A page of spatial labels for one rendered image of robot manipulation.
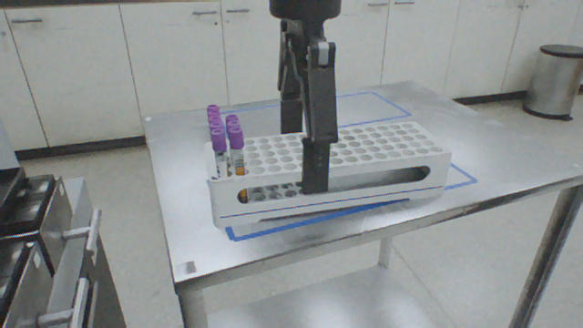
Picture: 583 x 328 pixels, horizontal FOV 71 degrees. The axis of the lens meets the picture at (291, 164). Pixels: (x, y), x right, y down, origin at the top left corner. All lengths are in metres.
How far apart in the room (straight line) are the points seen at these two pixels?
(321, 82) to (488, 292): 1.37
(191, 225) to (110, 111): 2.07
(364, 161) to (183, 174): 0.26
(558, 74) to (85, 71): 2.92
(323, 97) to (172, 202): 0.24
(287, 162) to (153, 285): 1.21
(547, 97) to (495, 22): 0.63
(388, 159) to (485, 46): 2.78
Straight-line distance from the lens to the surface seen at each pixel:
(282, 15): 0.42
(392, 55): 2.82
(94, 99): 2.51
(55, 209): 0.63
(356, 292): 1.15
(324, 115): 0.40
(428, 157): 0.52
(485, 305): 1.63
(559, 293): 1.80
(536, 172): 0.67
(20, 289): 0.50
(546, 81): 3.30
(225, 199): 0.46
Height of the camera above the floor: 1.11
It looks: 29 degrees down
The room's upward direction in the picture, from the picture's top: straight up
